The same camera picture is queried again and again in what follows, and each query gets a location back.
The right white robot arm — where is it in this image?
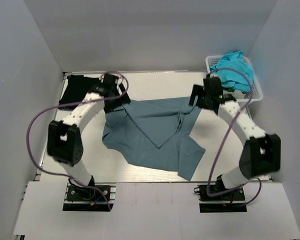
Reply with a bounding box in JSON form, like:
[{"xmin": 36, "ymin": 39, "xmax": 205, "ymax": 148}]
[{"xmin": 189, "ymin": 76, "xmax": 281, "ymax": 200}]

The white plastic laundry basket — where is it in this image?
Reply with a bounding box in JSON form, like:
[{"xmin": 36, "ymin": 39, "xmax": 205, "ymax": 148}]
[{"xmin": 205, "ymin": 55, "xmax": 263, "ymax": 103}]

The grey t-shirt in basket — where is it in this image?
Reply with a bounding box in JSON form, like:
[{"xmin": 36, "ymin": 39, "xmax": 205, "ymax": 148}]
[{"xmin": 230, "ymin": 89, "xmax": 246, "ymax": 102}]

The folded black t-shirt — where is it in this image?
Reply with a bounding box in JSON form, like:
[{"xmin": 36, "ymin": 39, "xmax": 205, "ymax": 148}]
[{"xmin": 58, "ymin": 75, "xmax": 101, "ymax": 111}]

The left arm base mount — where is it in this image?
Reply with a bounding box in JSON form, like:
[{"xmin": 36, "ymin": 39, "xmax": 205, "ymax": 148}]
[{"xmin": 62, "ymin": 183, "xmax": 116, "ymax": 212}]

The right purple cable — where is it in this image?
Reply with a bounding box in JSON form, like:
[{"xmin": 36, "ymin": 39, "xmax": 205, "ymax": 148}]
[{"xmin": 206, "ymin": 67, "xmax": 263, "ymax": 206}]

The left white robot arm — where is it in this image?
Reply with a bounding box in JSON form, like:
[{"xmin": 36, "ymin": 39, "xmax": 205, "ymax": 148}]
[{"xmin": 47, "ymin": 72, "xmax": 131, "ymax": 200}]

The turquoise t-shirt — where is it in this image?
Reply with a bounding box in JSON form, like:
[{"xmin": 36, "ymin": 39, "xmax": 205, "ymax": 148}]
[{"xmin": 209, "ymin": 51, "xmax": 254, "ymax": 93}]

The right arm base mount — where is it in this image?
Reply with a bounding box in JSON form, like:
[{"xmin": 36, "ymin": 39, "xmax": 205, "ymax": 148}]
[{"xmin": 193, "ymin": 184, "xmax": 247, "ymax": 213}]

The grey-blue t-shirt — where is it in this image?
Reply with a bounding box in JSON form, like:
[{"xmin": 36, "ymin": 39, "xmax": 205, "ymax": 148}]
[{"xmin": 102, "ymin": 97, "xmax": 206, "ymax": 181}]

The green item in basket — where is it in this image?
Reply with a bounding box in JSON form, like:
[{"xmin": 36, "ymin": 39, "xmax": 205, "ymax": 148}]
[{"xmin": 223, "ymin": 87, "xmax": 235, "ymax": 93}]

